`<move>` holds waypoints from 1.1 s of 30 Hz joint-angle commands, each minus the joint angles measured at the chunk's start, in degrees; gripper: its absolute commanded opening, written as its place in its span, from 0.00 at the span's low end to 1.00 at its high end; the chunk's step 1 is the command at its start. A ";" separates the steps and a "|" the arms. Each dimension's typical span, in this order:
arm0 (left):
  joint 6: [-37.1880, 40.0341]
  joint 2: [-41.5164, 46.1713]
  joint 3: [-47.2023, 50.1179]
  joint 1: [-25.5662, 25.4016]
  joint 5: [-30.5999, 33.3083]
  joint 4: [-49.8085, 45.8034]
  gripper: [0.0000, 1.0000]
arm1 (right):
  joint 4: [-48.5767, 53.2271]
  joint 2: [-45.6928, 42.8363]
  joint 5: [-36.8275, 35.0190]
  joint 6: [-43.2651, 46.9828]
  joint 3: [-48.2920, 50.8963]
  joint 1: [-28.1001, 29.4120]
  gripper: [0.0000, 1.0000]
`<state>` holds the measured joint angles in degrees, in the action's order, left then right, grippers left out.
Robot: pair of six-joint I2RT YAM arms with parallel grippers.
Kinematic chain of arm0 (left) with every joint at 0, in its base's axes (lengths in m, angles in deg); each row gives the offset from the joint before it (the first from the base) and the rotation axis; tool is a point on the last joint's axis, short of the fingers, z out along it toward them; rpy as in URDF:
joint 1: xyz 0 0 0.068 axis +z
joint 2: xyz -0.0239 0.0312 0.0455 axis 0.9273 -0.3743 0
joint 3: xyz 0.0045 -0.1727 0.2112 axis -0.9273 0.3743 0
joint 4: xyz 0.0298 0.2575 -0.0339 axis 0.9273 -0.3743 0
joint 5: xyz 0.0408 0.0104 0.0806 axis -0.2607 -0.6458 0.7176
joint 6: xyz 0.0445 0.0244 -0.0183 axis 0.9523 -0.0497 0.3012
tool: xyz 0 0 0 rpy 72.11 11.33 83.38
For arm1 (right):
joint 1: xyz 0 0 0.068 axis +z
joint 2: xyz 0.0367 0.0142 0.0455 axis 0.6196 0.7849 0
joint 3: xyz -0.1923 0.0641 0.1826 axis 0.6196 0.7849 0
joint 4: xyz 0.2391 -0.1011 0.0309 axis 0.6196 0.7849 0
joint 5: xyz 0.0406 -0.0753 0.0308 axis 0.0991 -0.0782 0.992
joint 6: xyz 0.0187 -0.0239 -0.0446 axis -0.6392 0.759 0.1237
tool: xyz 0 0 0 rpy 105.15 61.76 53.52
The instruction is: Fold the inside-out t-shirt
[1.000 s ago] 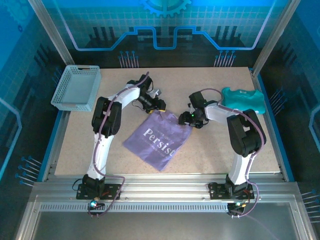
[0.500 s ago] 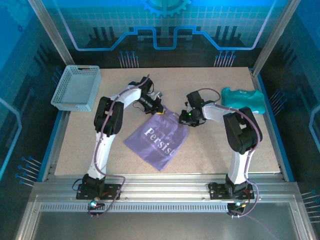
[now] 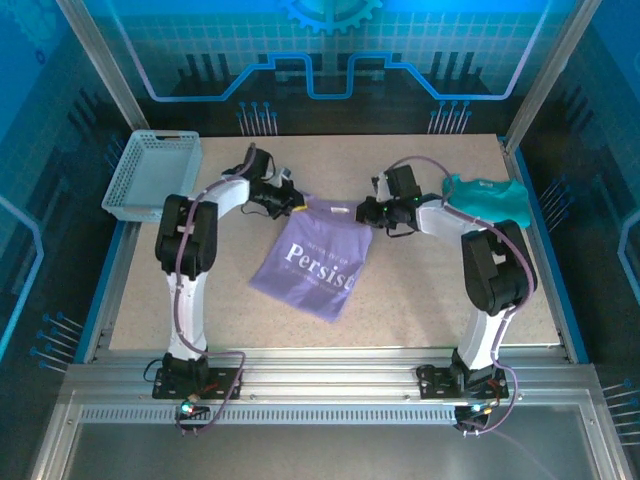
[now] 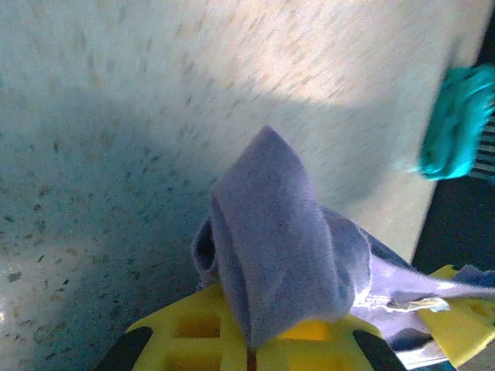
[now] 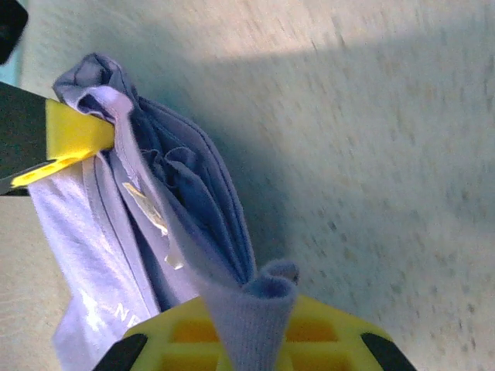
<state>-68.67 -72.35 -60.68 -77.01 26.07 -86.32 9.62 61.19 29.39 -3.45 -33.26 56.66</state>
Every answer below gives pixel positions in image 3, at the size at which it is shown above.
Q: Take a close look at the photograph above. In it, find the purple t-shirt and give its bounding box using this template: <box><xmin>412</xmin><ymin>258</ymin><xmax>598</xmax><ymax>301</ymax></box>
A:
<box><xmin>248</xmin><ymin>193</ymin><xmax>375</xmax><ymax>324</ymax></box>

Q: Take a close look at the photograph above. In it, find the folded teal t-shirt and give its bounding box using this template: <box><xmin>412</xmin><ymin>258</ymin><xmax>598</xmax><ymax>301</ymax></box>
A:
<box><xmin>441</xmin><ymin>174</ymin><xmax>531</xmax><ymax>229</ymax></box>

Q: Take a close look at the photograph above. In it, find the pale blue perforated plastic basket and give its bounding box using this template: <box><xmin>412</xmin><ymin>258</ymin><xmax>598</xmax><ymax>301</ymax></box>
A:
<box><xmin>101</xmin><ymin>129</ymin><xmax>204</xmax><ymax>224</ymax></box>

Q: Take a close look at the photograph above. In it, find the grey metal panel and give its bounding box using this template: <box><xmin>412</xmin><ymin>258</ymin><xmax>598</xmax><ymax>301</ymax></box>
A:
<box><xmin>29</xmin><ymin>389</ymin><xmax>632</xmax><ymax>480</ymax></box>

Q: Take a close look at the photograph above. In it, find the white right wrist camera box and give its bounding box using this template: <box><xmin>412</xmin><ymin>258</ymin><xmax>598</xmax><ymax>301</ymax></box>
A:
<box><xmin>370</xmin><ymin>172</ymin><xmax>394</xmax><ymax>202</ymax></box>

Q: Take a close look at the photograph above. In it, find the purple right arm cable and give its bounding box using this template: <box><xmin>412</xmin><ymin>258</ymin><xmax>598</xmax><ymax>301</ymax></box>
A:
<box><xmin>381</xmin><ymin>155</ymin><xmax>525</xmax><ymax>436</ymax></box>

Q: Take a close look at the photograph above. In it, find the blue-edged aluminium side rail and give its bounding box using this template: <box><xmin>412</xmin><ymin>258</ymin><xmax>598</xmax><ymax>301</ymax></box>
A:
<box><xmin>498</xmin><ymin>135</ymin><xmax>590</xmax><ymax>364</ymax></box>
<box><xmin>82</xmin><ymin>219</ymin><xmax>142</xmax><ymax>364</ymax></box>

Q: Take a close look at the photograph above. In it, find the aluminium mounting rail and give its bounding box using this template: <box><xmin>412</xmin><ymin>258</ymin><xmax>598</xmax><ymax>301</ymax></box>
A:
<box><xmin>64</xmin><ymin>348</ymin><xmax>597</xmax><ymax>399</ymax></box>

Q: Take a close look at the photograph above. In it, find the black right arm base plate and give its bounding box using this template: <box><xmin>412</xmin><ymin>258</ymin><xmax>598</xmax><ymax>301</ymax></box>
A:
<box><xmin>416</xmin><ymin>363</ymin><xmax>510</xmax><ymax>401</ymax></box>

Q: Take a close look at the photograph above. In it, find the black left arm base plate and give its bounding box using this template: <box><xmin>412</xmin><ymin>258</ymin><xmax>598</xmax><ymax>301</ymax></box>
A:
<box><xmin>152</xmin><ymin>366</ymin><xmax>244</xmax><ymax>401</ymax></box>

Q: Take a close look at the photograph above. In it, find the aluminium frame post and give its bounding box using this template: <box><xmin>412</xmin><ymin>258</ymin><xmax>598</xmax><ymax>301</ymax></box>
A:
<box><xmin>55</xmin><ymin>0</ymin><xmax>150</xmax><ymax>133</ymax></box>
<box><xmin>503</xmin><ymin>0</ymin><xmax>604</xmax><ymax>151</ymax></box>

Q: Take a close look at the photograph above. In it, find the slotted grey cable duct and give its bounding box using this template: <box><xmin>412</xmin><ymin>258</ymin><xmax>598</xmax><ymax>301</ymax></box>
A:
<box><xmin>79</xmin><ymin>405</ymin><xmax>459</xmax><ymax>426</ymax></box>

